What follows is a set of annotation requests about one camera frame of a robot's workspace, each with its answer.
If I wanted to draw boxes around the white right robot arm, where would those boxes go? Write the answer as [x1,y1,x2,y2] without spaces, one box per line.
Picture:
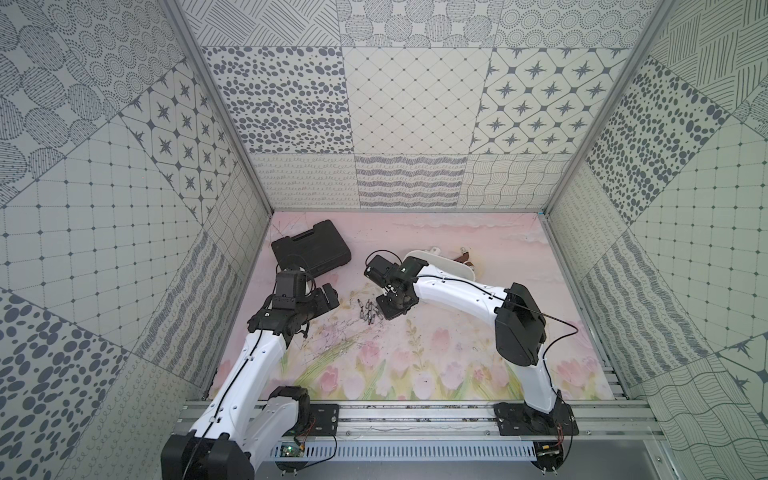
[364,255,557,415]

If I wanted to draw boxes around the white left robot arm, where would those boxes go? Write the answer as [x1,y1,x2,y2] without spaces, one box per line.
[160,270,339,479]

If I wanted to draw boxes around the silver bit pile centre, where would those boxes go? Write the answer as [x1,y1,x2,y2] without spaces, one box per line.
[368,303,382,317]

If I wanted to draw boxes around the white plastic storage box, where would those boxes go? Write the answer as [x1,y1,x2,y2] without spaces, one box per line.
[406,250,476,281]

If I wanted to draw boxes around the black plastic tool case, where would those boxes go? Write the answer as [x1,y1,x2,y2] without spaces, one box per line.
[271,220,351,277]

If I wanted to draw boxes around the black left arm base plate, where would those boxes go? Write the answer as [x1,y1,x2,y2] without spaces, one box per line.
[286,403,340,437]

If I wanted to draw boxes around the white slotted cable duct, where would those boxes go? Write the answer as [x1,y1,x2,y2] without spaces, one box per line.
[268,440,536,463]

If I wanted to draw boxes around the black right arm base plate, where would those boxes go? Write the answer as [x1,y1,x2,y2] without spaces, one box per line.
[493,399,579,436]

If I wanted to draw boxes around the aluminium mounting rail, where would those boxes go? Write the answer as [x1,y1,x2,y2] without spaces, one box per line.
[336,400,663,441]

